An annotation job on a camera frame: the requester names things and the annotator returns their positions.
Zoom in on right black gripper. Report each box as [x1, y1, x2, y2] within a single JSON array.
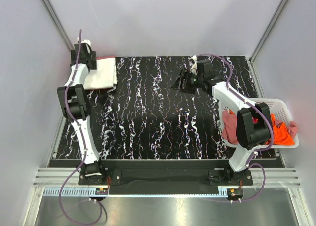
[[170, 68, 204, 95]]

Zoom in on white t shirt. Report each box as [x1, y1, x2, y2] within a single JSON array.
[[82, 57, 118, 90]]

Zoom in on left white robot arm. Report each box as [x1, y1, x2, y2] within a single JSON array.
[[57, 40, 107, 185]]

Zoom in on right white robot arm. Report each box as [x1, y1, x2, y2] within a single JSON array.
[[171, 59, 274, 185]]

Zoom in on folded pink t shirt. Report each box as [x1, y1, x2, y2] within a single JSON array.
[[85, 56, 118, 91]]

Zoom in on pink t shirt in basket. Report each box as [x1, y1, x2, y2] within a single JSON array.
[[222, 109, 238, 145]]

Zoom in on orange t shirt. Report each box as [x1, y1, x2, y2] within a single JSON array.
[[270, 114, 298, 146]]

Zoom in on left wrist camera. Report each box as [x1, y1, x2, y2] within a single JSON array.
[[77, 37, 92, 50]]

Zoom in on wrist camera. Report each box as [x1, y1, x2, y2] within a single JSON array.
[[190, 55, 198, 75], [77, 37, 92, 50]]

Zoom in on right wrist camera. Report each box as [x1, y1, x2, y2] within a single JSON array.
[[190, 55, 198, 75]]

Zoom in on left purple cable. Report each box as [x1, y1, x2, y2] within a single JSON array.
[[58, 29, 108, 224]]

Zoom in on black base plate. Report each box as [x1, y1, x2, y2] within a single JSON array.
[[78, 159, 253, 196]]

